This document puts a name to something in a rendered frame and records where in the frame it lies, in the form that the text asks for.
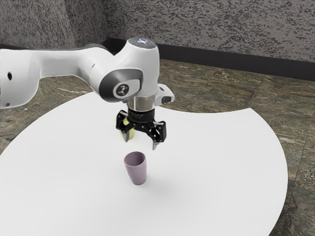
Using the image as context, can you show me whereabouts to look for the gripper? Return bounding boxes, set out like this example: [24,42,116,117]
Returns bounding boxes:
[116,108,167,151]

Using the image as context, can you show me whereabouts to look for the yellow cup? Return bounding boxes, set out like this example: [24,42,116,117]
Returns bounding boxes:
[119,117,136,141]

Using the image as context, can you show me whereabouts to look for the mauve plastic cup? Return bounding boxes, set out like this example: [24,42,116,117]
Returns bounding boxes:
[124,151,148,186]

